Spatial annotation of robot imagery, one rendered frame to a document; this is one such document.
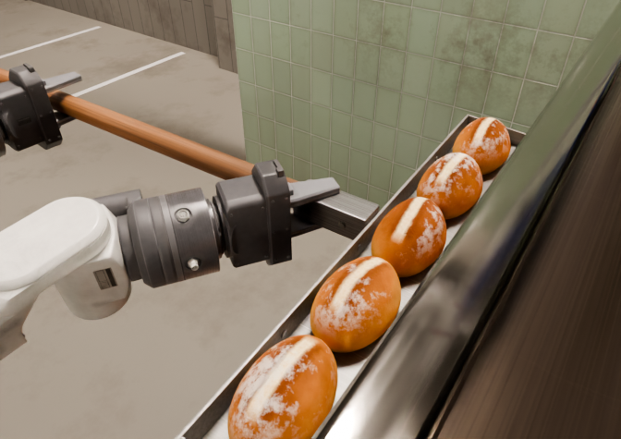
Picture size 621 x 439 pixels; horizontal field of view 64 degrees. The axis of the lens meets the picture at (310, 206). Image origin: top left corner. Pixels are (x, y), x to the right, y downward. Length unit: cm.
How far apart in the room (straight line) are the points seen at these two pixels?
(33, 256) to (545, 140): 39
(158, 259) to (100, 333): 162
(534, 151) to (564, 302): 5
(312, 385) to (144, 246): 21
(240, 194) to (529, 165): 34
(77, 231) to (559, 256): 38
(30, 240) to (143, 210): 9
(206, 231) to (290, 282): 164
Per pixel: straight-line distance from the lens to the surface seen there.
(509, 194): 17
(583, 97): 24
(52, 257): 46
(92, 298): 52
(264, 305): 203
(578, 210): 21
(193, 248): 47
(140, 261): 48
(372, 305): 40
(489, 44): 171
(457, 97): 180
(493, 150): 63
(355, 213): 50
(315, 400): 35
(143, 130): 69
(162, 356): 194
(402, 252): 46
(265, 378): 35
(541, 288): 17
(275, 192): 48
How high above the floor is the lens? 152
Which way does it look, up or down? 38 degrees down
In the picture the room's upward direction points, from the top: straight up
